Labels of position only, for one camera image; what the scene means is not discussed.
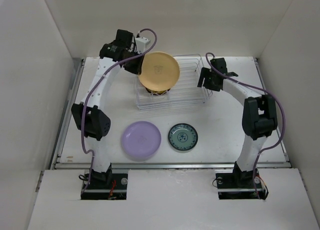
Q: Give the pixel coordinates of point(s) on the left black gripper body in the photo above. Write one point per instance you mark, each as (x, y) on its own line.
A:
(132, 65)

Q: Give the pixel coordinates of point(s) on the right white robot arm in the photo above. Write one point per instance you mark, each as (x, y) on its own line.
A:
(259, 115)

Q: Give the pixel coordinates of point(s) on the yellow brown patterned dish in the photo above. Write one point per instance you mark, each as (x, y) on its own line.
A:
(157, 92)

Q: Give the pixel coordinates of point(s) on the orange plastic plate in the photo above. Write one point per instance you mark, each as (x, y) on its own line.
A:
(159, 71)

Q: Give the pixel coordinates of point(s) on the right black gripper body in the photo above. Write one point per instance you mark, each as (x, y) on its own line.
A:
(208, 82)

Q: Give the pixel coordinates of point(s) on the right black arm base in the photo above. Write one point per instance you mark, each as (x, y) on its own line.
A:
(229, 189)

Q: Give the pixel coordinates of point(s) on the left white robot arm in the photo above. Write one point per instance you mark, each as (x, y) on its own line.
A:
(126, 52)

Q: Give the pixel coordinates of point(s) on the purple plastic plate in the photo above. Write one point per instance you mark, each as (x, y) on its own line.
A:
(141, 140)

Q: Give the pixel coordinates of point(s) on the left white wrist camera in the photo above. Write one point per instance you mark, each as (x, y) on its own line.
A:
(142, 44)

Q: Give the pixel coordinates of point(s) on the white wire dish rack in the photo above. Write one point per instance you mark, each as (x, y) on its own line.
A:
(185, 93)

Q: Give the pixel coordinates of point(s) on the blue patterned ceramic dish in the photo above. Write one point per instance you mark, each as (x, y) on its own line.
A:
(183, 137)

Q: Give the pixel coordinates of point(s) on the metal table edge rail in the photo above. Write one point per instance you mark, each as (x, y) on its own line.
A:
(156, 166)

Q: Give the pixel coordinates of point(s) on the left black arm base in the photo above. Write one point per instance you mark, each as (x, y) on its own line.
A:
(104, 185)

